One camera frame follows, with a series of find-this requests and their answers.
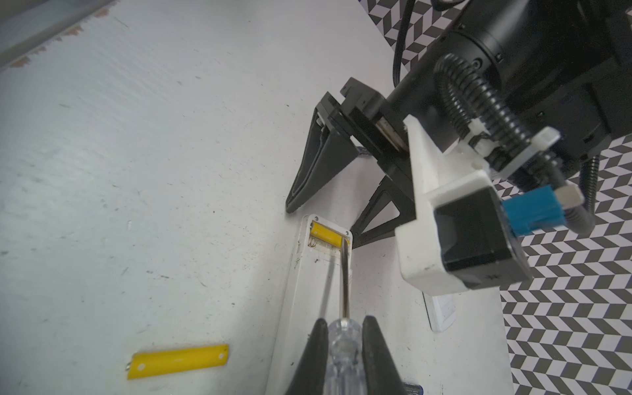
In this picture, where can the clear handle screwdriver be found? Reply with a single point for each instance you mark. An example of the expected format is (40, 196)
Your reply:
(345, 371)

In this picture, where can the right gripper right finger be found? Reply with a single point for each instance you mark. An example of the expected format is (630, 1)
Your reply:
(380, 370)

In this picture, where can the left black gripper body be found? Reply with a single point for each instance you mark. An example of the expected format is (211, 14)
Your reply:
(378, 128)

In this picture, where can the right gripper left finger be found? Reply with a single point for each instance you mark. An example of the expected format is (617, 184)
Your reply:
(309, 377)

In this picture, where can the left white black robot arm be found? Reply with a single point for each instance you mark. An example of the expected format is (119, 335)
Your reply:
(551, 81)

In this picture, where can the yellow AAA battery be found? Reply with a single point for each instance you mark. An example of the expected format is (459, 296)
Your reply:
(326, 235)
(151, 364)

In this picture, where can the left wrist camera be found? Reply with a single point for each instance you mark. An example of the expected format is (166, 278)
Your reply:
(464, 236)

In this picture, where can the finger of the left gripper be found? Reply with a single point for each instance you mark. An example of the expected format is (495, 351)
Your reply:
(329, 149)
(388, 208)

